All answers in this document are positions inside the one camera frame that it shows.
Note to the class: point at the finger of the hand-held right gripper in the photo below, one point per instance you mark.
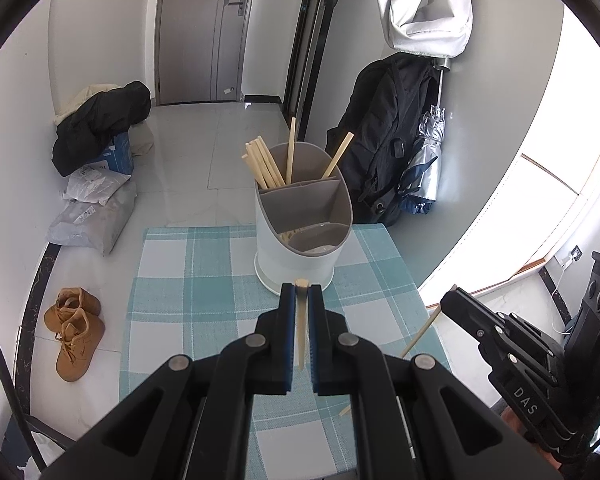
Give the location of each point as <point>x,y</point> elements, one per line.
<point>472,312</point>

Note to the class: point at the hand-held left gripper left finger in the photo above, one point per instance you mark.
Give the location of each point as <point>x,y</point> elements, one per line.
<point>286,340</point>

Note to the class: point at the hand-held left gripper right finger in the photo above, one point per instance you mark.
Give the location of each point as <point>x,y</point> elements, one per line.
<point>317,340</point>

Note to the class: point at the white grey utensil holder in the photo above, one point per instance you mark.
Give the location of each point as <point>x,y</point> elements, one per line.
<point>300,240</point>

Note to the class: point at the bundle of wooden chopsticks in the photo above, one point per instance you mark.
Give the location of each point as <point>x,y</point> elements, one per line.
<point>265,165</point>

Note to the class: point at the black box with round openings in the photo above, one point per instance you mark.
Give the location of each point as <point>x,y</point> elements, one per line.
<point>597,300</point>

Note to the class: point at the teal checked tablecloth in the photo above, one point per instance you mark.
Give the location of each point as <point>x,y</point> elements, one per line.
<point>190,285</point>

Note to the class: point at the silver folded umbrella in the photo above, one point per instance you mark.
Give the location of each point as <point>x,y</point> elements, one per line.
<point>425,165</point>

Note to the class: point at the black backpack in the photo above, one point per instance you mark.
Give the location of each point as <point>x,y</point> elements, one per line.
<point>380,135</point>

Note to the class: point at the beige sack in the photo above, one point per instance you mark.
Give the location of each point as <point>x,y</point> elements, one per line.
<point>142,142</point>

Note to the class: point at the white plastic parcel bag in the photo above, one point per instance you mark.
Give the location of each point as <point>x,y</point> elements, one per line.
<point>92,185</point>

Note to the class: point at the metal coat rack pole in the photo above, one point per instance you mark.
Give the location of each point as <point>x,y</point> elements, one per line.
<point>442,64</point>

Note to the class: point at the blue cardboard box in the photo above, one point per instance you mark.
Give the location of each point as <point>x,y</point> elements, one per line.
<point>115,155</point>

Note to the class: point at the blue and white bag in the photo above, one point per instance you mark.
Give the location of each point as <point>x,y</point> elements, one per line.
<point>35,445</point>

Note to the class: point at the black jacket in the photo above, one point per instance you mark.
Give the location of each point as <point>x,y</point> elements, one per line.
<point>100,125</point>

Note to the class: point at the black framed door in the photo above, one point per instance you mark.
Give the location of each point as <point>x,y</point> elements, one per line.
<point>310,45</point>

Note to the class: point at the white hanging bag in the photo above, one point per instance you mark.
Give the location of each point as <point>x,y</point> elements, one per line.
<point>425,15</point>

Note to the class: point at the cream cloth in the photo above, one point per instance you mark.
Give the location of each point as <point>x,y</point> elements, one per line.
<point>82,102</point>

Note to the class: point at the grey door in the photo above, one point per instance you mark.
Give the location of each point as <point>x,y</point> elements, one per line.
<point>205,30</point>

